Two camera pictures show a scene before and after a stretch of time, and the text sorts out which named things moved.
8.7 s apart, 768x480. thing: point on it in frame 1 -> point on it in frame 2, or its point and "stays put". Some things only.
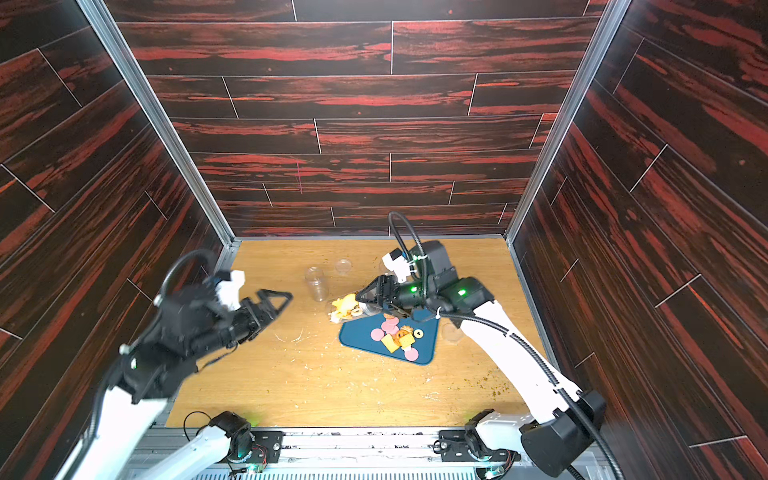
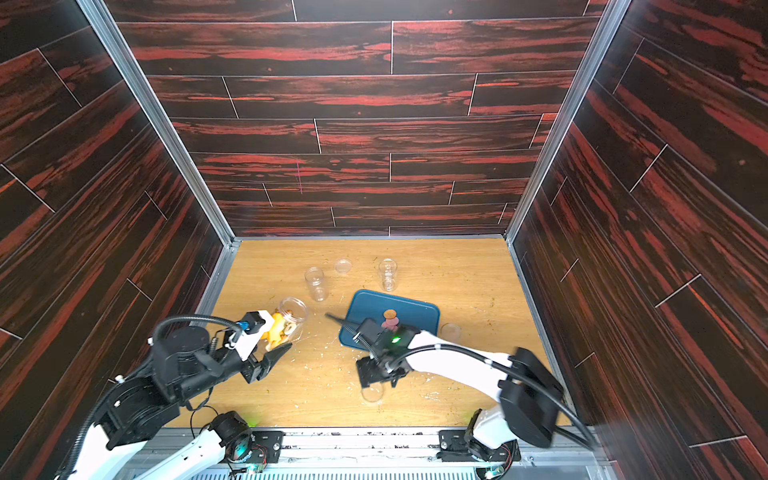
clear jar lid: x=343 y=266 stays put
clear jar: x=318 y=281 stays put
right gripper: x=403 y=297 -> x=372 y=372
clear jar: x=344 y=307 -> x=289 y=317
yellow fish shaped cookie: x=345 y=305 -> x=274 y=335
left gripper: x=270 y=312 -> x=264 y=366
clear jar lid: x=450 y=333 stays put
